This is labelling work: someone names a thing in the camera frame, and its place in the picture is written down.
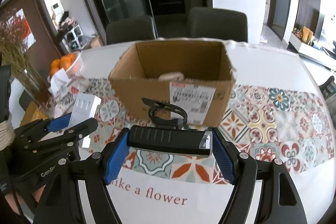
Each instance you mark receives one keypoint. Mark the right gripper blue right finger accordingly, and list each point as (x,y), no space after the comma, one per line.
(223,155)

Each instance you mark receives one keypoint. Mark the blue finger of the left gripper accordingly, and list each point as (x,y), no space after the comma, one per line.
(77,133)
(58,124)

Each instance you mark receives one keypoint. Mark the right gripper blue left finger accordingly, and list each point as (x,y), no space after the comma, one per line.
(114,154)

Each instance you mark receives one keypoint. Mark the white rectangular power bank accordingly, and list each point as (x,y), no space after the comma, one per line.
(84,108)

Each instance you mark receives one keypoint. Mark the black bike light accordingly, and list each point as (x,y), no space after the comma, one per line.
(168,135)

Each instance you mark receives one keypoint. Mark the pink round octopus gadget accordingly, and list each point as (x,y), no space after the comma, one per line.
(172,76)

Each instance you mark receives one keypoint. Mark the person left hand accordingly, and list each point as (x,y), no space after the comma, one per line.
(17,201)

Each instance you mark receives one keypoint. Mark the yellow woven placemat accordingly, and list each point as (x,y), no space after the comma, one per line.
(33,113)

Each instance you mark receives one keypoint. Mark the floral fabric tissue cover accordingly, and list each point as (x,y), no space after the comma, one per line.
(63,100)

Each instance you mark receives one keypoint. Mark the orange fruit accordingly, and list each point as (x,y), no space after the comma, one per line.
(71,56)
(65,62)
(55,65)

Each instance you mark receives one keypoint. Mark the white fruit basket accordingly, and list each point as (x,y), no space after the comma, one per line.
(76,66)

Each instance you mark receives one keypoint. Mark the patterned table runner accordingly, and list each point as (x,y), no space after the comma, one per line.
(267,123)

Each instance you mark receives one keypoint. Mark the brown cardboard box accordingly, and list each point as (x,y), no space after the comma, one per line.
(203,94)

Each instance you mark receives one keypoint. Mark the white shoe rack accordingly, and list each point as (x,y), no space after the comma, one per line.
(69,31)

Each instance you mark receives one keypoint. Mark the glass vase with dried flowers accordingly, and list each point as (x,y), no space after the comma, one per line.
(16,53)

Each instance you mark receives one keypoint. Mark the dark chair left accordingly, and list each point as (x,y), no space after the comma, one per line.
(130,29)

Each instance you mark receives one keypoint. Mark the dark chair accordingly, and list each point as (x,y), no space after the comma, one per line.
(205,22)
(130,29)

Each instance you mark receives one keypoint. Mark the white tv console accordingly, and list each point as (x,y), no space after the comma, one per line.
(320,51)

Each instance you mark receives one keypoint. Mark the dark chair right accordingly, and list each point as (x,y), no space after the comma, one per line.
(205,22)

